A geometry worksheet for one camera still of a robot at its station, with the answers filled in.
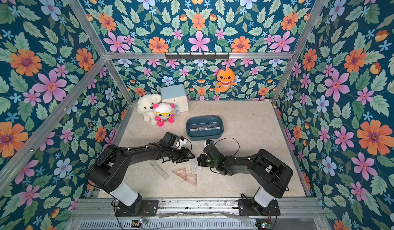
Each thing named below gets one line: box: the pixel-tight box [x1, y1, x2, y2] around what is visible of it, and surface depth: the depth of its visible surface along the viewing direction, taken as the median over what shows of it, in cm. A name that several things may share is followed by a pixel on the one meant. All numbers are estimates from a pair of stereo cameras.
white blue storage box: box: [160, 84, 189, 113], surface depth 107 cm
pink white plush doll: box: [152, 102, 175, 127], surface depth 97 cm
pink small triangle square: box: [186, 173, 198, 187], surface depth 85 cm
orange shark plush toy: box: [215, 67, 235, 94], surface depth 100 cm
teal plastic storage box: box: [185, 115, 225, 141], surface depth 106 cm
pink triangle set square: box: [171, 166, 188, 181], surface depth 87 cm
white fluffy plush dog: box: [136, 93, 162, 126], surface depth 97 cm
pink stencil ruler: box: [192, 123, 221, 128], surface depth 107 cm
